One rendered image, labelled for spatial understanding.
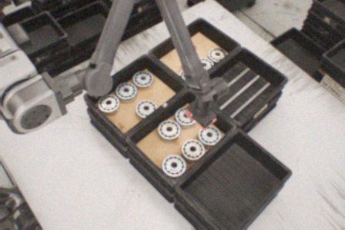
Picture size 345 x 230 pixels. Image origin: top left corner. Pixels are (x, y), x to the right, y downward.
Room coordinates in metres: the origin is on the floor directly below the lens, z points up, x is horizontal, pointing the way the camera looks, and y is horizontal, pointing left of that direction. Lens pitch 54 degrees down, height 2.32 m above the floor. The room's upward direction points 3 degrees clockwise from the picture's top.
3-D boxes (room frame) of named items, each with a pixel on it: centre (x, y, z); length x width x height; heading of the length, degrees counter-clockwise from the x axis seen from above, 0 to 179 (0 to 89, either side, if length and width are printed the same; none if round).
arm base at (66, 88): (0.65, 0.31, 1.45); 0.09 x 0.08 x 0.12; 41
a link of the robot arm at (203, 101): (0.81, -0.13, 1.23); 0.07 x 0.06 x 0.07; 130
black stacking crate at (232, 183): (0.64, -0.28, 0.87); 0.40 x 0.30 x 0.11; 137
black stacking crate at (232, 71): (1.13, -0.33, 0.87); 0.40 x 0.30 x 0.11; 137
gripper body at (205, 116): (0.80, -0.12, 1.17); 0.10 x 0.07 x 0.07; 46
